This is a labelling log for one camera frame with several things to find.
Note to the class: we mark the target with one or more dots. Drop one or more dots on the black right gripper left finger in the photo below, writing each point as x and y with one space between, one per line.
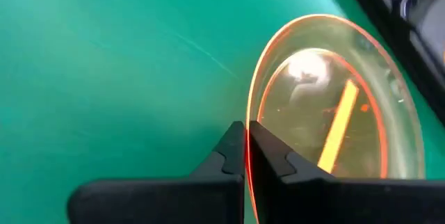
194 192

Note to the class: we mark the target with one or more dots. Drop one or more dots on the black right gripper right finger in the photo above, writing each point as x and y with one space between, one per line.
313 196

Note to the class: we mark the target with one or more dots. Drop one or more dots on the clear orange plastic plate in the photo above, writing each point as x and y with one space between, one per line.
333 98

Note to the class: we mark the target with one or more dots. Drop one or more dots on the black table edge frame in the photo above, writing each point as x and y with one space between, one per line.
393 39

